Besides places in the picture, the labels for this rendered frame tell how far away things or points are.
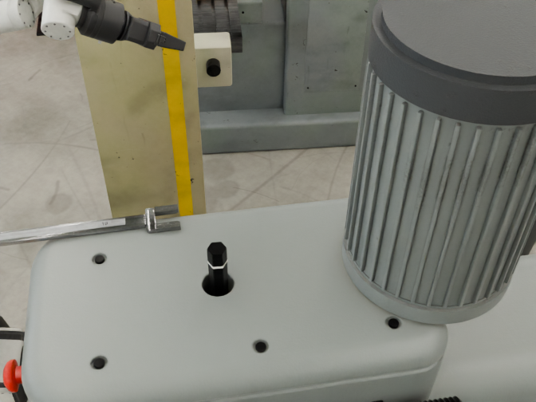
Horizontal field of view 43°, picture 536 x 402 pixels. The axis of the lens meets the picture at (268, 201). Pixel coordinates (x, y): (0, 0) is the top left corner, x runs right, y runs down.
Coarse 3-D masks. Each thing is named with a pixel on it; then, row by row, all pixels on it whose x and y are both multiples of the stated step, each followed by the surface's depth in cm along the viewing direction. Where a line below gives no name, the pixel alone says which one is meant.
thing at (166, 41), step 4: (164, 32) 145; (160, 36) 144; (164, 36) 146; (168, 36) 146; (172, 36) 146; (160, 40) 145; (164, 40) 146; (168, 40) 146; (172, 40) 147; (176, 40) 147; (180, 40) 147; (160, 44) 146; (164, 44) 146; (168, 44) 146; (172, 44) 147; (176, 44) 147; (180, 44) 148; (184, 44) 148; (168, 48) 147; (172, 48) 147; (176, 48) 148; (180, 48) 148
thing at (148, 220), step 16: (160, 208) 87; (176, 208) 87; (64, 224) 85; (80, 224) 85; (96, 224) 85; (112, 224) 85; (128, 224) 85; (144, 224) 85; (160, 224) 85; (176, 224) 85; (0, 240) 83; (16, 240) 83; (32, 240) 83
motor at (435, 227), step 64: (384, 0) 62; (448, 0) 62; (512, 0) 63; (384, 64) 59; (448, 64) 55; (512, 64) 55; (384, 128) 63; (448, 128) 58; (512, 128) 57; (384, 192) 67; (448, 192) 63; (512, 192) 62; (384, 256) 72; (448, 256) 68; (512, 256) 71; (448, 320) 75
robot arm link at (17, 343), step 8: (0, 336) 140; (8, 336) 141; (16, 336) 142; (0, 344) 140; (8, 344) 140; (16, 344) 142; (0, 352) 139; (8, 352) 140; (16, 352) 142; (0, 360) 139; (8, 360) 140; (16, 360) 141; (0, 368) 139; (0, 376) 138
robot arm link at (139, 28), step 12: (108, 0) 142; (108, 12) 141; (120, 12) 142; (108, 24) 141; (120, 24) 142; (132, 24) 143; (144, 24) 144; (156, 24) 145; (96, 36) 143; (108, 36) 143; (120, 36) 145; (132, 36) 144; (144, 36) 145; (156, 36) 145
